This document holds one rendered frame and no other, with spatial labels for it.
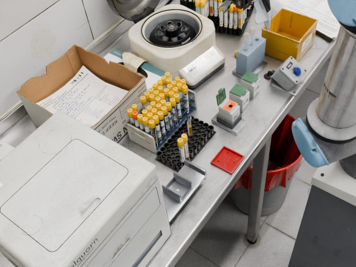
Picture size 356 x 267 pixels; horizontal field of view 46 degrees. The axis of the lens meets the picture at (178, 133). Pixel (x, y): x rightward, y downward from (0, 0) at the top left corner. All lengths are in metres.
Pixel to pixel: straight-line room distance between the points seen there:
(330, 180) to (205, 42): 0.58
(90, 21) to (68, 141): 0.68
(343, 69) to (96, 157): 0.48
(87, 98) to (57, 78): 0.12
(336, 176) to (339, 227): 0.21
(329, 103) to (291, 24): 0.71
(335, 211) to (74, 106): 0.80
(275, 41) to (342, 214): 0.57
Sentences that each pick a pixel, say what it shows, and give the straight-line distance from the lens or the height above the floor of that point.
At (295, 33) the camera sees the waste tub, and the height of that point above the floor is 0.90.
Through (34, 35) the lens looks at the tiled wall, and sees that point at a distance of 1.34.
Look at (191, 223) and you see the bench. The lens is 1.07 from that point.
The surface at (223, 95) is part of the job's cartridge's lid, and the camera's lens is 1.19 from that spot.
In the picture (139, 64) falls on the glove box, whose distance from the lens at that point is 1.33.
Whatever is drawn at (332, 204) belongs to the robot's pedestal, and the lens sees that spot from 1.22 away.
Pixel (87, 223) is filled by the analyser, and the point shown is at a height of 1.17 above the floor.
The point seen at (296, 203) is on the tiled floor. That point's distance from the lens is 2.13.
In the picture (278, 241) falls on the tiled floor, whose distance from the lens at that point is 2.03.
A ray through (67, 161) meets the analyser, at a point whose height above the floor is 1.17.
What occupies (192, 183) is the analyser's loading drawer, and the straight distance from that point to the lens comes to 1.08.
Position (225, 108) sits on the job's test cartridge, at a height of 0.95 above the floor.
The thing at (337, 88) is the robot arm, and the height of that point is 1.27.
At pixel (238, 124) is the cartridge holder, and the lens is 1.23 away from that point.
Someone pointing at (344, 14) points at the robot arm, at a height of 1.45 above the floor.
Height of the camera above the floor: 1.82
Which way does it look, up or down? 50 degrees down
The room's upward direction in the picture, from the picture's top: 8 degrees counter-clockwise
